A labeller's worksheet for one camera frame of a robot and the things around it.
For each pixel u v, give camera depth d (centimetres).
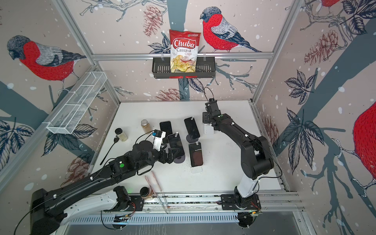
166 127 87
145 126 95
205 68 101
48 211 40
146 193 69
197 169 84
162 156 62
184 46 83
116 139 98
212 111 71
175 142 81
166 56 91
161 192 76
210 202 75
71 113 74
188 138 100
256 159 47
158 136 63
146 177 80
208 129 97
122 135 93
